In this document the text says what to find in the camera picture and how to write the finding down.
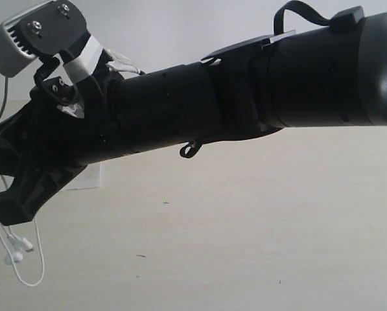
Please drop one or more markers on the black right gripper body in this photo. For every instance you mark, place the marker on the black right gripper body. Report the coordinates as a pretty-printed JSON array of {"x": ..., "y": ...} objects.
[{"x": 68, "y": 124}]

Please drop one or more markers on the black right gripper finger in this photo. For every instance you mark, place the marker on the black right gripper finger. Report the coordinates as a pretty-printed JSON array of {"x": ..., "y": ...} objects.
[
  {"x": 29, "y": 192},
  {"x": 13, "y": 142}
]

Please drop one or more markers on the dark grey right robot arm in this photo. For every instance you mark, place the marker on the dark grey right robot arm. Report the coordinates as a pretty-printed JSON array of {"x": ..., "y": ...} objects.
[{"x": 335, "y": 75}]

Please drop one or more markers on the clear plastic storage box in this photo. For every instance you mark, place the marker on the clear plastic storage box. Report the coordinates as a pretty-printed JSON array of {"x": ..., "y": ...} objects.
[{"x": 90, "y": 178}]

